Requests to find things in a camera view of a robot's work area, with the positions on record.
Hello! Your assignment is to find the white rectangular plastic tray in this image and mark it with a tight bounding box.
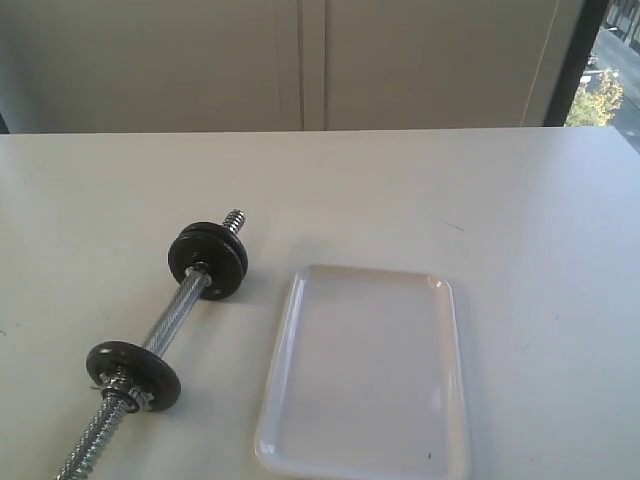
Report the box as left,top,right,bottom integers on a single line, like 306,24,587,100
254,265,471,479

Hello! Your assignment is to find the chrome threaded dumbbell bar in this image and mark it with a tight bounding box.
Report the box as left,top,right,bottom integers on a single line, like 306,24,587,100
56,209,246,479

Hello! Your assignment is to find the black window frame post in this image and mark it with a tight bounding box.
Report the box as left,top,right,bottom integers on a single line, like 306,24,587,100
542,0,610,127

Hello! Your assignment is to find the black weight plate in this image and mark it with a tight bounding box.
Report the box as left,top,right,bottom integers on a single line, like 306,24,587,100
168,231,246,301
86,341,181,411
181,222,249,276

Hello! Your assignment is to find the silver star collar nut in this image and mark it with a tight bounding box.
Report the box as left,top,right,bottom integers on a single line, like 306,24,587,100
96,366,152,413

